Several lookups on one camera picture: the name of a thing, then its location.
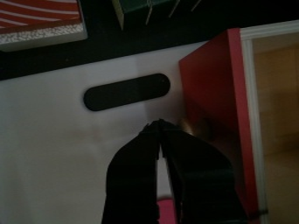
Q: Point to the green striped toy box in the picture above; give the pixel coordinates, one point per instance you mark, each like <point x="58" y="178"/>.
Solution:
<point x="146" y="7"/>

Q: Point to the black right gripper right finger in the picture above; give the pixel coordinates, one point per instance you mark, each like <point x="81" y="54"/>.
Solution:
<point x="201" y="180"/>

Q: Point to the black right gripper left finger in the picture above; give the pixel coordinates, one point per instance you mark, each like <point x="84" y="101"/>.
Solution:
<point x="132" y="178"/>

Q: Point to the white plastic cutting board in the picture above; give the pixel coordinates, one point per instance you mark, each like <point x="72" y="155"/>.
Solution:
<point x="46" y="145"/>

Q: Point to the red-front wooden drawer with knob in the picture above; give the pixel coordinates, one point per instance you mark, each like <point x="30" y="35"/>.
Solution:
<point x="217" y="93"/>

